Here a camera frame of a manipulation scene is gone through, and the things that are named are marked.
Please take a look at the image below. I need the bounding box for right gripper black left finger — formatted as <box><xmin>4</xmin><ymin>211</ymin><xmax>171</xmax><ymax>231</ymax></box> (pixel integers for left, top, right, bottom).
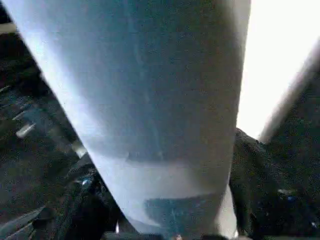
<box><xmin>32</xmin><ymin>154</ymin><xmax>126</xmax><ymax>240</ymax></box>

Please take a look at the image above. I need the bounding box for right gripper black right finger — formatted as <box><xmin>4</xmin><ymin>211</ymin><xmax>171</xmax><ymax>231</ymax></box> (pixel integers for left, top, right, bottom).
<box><xmin>228</xmin><ymin>127</ymin><xmax>320</xmax><ymax>240</ymax></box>

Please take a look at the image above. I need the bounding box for white plastic table top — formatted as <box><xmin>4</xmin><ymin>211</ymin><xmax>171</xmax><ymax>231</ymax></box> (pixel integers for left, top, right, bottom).
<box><xmin>113</xmin><ymin>0</ymin><xmax>320</xmax><ymax>238</ymax></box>

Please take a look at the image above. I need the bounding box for black glossy mat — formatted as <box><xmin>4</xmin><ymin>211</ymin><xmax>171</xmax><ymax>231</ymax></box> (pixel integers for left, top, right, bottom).
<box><xmin>0</xmin><ymin>4</ymin><xmax>320</xmax><ymax>236</ymax></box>

